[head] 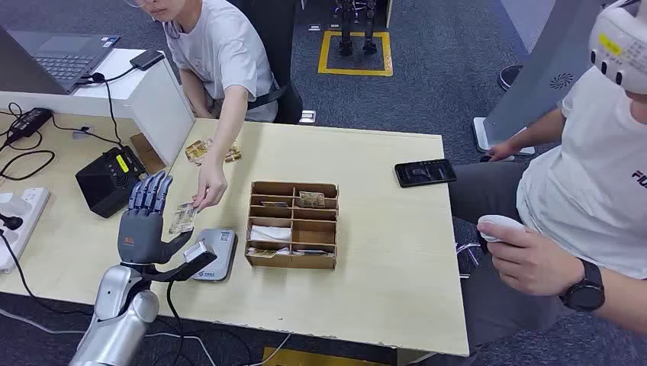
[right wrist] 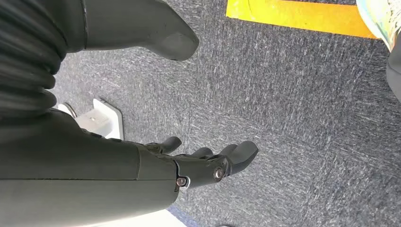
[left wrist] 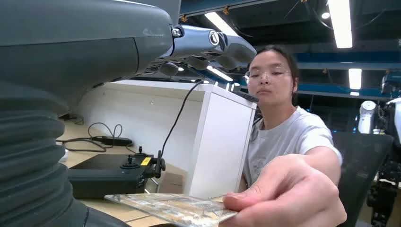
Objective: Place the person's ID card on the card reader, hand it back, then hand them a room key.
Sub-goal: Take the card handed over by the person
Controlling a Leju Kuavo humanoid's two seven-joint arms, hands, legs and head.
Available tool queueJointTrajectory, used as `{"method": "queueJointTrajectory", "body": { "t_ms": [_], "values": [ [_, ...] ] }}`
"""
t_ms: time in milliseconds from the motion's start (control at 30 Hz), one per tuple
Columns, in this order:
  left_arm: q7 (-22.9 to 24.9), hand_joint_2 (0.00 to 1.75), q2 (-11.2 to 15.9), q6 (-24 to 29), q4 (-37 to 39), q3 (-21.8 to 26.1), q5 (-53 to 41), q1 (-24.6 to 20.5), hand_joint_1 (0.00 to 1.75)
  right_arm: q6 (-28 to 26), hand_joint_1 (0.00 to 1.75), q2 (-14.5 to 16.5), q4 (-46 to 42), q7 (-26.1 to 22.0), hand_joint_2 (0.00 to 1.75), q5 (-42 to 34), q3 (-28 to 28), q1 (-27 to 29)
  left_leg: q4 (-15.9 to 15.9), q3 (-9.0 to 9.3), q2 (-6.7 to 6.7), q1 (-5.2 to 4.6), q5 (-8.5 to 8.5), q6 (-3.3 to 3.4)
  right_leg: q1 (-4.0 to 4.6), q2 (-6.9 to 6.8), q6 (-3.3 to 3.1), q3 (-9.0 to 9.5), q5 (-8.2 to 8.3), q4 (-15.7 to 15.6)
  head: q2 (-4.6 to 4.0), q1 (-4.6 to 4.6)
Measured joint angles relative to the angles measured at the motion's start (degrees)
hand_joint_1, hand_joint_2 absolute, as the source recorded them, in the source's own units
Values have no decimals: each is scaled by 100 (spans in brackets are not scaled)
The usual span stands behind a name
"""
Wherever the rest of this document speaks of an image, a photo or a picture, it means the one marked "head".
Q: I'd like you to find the headset person's right hand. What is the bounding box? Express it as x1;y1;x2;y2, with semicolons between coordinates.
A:
486;141;522;162

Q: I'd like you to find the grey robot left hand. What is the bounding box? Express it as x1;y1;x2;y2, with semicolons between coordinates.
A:
117;170;195;267

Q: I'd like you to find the person's left hand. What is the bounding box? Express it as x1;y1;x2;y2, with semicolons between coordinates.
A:
192;160;230;214

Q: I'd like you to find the headset person's left hand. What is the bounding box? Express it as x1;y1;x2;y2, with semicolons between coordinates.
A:
482;222;586;297

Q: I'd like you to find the white handheld controller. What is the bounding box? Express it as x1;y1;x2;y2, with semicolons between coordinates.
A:
477;214;526;243

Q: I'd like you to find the grey card reader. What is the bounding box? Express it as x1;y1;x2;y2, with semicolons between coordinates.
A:
191;228;239;283

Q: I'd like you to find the person wearing VR headset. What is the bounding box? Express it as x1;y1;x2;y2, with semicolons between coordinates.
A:
447;0;647;366

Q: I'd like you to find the tan printed card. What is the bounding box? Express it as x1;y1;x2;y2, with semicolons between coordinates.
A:
298;191;327;209

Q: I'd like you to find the person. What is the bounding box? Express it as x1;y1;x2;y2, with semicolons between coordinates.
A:
121;0;304;214

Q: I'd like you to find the black wristwatch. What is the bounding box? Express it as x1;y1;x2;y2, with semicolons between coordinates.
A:
558;258;606;313

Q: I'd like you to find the black box with yellow label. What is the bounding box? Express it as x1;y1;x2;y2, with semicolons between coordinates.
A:
75;145;149;219

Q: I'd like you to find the chrome chair leg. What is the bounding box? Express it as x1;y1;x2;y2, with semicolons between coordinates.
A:
456;242;481;280

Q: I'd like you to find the dark shoe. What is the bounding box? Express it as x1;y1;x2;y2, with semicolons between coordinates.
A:
497;64;524;92

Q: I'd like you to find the black smartphone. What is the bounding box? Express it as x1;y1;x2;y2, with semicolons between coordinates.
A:
393;158;458;189

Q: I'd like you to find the white desk partition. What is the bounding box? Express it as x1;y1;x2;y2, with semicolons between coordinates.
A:
0;47;197;168

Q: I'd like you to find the grey stand with white base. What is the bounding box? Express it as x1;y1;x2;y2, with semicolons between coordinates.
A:
472;0;607;156

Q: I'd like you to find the wooden compartment organizer box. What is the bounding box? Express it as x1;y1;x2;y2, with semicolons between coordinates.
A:
244;181;340;271

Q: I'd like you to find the white power strip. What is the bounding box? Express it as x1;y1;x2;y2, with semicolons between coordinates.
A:
0;187;52;275

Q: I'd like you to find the black external drive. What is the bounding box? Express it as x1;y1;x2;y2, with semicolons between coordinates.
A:
129;48;166;71

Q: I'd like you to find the white VR headset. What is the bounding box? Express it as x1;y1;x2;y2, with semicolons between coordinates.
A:
588;0;647;96

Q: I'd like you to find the black power adapter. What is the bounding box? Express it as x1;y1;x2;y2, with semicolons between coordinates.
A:
5;107;53;143

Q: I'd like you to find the black office chair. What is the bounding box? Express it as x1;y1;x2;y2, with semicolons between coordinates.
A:
227;0;304;125

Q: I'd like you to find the yellow floor tape square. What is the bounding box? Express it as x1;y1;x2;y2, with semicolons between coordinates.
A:
317;30;394;78

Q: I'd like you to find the black humanoid robot leg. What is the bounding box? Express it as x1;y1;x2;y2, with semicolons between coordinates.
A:
337;0;356;57
362;0;380;56

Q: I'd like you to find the grey laptop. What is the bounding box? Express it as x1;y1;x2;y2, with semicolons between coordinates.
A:
0;26;122;96

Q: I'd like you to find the yellow floor tape strip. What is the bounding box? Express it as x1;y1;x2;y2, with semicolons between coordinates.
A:
262;346;395;366

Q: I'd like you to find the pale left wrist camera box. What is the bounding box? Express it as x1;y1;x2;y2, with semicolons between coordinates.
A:
146;240;219;284

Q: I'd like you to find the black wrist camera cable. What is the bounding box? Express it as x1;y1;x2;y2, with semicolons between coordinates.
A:
166;280;185;366

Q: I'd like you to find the black looped cable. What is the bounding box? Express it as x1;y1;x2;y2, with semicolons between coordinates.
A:
0;102;56;181

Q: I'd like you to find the black plug cable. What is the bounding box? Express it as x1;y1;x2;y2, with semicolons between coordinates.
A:
0;230;97;316

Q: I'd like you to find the white floor cable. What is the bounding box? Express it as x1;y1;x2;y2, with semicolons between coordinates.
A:
0;308;218;366

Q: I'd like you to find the black drive cable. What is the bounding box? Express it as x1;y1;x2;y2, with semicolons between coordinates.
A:
76;64;138;149

